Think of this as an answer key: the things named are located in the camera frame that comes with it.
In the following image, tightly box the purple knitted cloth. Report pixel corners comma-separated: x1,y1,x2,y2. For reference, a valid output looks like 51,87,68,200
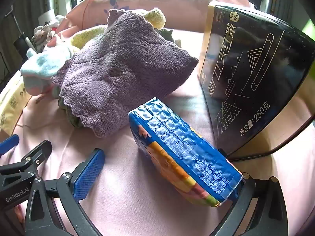
51,8,199,138

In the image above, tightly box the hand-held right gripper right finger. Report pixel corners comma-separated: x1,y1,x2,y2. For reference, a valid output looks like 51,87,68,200
217,149,289,236

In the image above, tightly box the pile of clothes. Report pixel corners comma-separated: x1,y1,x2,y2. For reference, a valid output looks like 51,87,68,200
32,15,66,47

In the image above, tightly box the yellow tissue pack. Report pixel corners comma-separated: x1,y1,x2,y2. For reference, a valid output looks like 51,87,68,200
0,74,32,131

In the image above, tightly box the black and gold box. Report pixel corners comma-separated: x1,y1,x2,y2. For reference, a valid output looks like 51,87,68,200
198,1,315,161

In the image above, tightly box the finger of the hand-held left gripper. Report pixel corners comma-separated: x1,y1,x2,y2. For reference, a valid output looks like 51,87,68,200
0,134,19,156
0,140,53,175

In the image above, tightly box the pastel blue pink stuffed toy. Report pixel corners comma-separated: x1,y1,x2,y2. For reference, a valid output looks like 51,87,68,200
20,33,74,96

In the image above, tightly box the white cylindrical appliance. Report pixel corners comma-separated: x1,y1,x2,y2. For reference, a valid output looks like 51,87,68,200
38,10,59,26

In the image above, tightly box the blue snack packet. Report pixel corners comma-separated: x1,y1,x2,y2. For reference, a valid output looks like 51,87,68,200
128,98,244,207

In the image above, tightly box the pink leaf print pillow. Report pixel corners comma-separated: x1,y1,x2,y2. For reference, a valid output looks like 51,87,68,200
58,0,251,33

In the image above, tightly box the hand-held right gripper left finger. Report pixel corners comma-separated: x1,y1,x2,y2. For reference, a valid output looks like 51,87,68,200
25,149,106,236

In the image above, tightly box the yellow towel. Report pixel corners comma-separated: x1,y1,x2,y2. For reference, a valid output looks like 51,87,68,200
70,7,166,51

